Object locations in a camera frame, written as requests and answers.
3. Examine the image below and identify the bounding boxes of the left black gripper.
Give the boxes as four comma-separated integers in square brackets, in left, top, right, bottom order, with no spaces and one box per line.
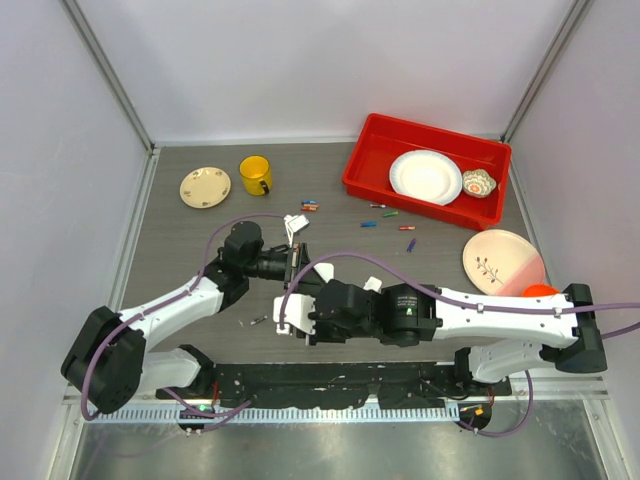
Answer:
[244,243,323,296]

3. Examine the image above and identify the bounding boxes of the white remote control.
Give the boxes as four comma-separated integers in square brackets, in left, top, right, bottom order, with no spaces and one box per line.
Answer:
[313,262,335,283]

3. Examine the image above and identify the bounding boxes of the white battery cover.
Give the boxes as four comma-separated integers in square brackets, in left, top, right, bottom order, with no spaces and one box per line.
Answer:
[363,276,382,293]

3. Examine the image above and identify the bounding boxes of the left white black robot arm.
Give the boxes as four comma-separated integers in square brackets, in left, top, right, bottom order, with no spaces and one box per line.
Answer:
[61,215,334,420]

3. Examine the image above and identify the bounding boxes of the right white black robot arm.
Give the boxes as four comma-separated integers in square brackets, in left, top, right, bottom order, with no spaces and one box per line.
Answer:
[305,280,607,395]

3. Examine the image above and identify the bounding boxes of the yellow mug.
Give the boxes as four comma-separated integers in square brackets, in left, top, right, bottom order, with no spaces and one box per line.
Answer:
[239,155,272,196]

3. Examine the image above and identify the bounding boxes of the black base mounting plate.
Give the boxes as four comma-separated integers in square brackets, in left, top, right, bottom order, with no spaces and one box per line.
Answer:
[173,362,512,410]

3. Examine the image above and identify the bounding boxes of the cream floral plate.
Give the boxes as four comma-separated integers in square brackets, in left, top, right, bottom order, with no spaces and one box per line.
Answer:
[179,167,231,209]

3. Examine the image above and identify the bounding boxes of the white paper plate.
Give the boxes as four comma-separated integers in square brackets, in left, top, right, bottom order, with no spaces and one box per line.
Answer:
[389,150,462,206]

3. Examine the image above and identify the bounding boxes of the red plastic bin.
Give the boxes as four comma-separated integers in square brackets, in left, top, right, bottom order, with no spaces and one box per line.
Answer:
[342,113,511,231]

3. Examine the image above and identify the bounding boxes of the pink white ceramic plate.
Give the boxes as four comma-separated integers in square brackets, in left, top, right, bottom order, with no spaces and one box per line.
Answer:
[462,229,546,296]

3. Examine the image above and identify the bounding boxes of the small patterned ceramic bowl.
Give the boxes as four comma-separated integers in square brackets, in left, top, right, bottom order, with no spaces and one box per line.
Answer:
[462,169,497,198]

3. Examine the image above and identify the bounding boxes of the orange plastic bowl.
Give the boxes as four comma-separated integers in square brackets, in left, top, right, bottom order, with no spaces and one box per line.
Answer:
[522,284,559,297]

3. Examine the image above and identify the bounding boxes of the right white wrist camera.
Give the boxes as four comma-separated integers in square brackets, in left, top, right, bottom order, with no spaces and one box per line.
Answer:
[272,293,316,335]

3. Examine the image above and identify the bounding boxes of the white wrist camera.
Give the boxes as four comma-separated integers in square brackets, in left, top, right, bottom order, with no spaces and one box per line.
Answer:
[283,214,310,247]
[272,293,316,335]

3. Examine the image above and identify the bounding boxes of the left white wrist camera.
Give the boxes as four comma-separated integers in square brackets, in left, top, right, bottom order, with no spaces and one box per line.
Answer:
[283,214,310,247]

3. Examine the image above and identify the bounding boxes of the white slotted cable duct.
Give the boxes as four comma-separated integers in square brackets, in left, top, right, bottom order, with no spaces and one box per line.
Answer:
[94,401,460,425]

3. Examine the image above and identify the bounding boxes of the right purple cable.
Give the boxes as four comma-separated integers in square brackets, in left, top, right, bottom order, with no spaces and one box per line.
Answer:
[277,251,640,439]

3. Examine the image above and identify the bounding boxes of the purple cable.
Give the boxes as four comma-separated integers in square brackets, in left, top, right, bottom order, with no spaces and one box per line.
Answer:
[79,213,286,432]
[277,251,640,439]

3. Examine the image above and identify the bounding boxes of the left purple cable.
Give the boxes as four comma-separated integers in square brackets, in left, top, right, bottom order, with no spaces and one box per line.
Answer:
[79,213,286,432]

